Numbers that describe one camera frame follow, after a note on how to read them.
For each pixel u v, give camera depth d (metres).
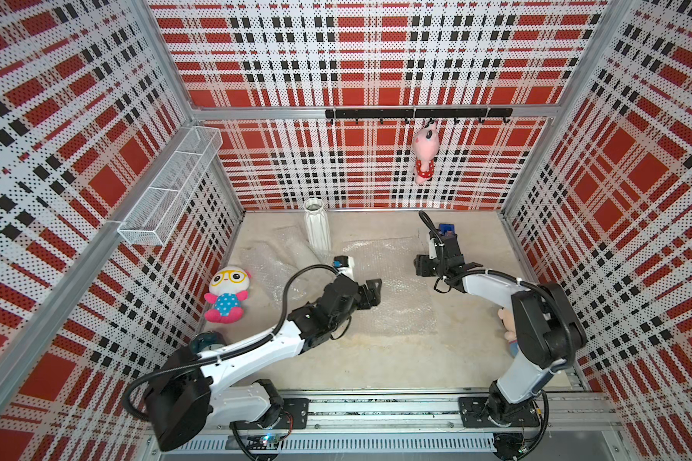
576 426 0.73
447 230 1.08
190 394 0.40
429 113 0.89
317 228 0.95
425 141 0.91
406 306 0.93
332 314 0.59
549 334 0.47
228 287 0.93
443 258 0.75
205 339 0.78
